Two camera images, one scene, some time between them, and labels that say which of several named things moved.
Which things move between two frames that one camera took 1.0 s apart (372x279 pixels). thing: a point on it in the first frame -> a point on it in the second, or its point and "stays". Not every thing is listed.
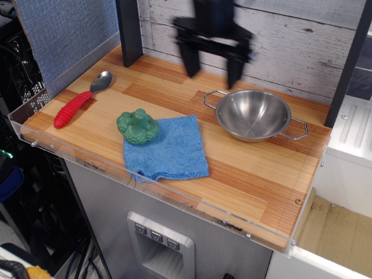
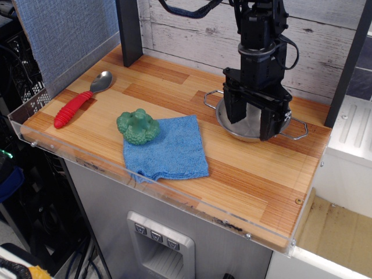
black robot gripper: (213, 18) -> (261, 77)
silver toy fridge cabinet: (142, 235) stays
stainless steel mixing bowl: (254, 114) stays
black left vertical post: (130, 28) stays
